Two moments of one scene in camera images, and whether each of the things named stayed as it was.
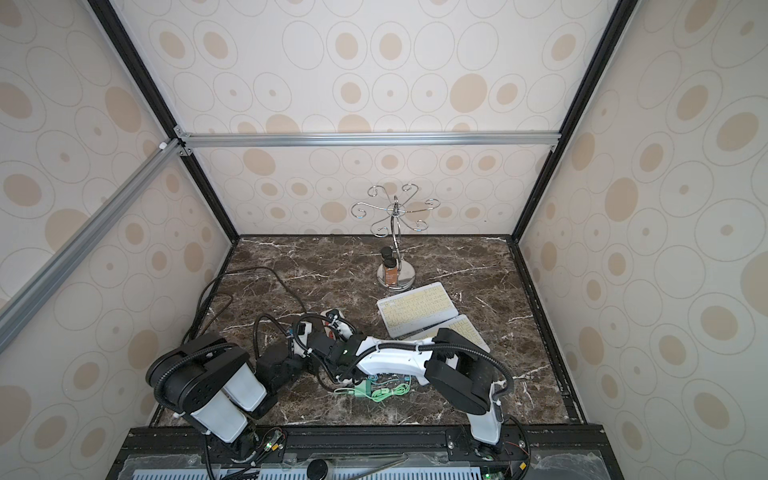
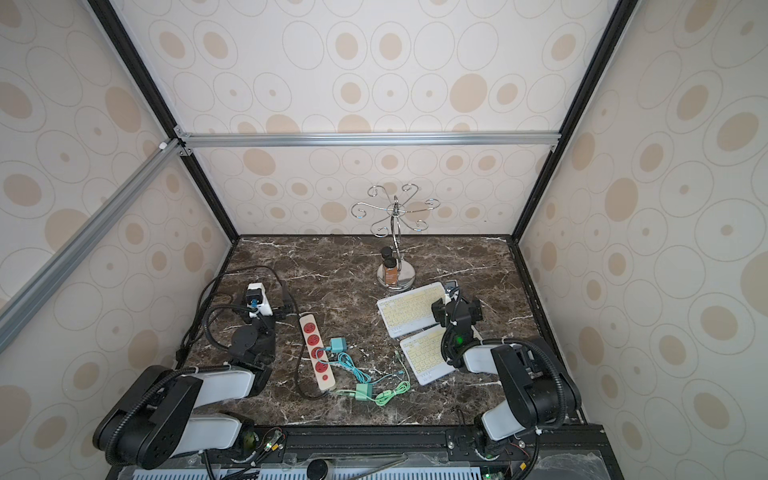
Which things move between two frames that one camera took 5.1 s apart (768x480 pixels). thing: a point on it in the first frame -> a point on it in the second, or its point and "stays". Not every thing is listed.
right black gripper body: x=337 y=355 -> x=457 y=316
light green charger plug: x=363 y=389 stays
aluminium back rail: x=549 y=140 stays
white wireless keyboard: x=417 y=309 stays
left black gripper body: x=295 y=367 -> x=266 y=328
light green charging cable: x=380 y=394 stays
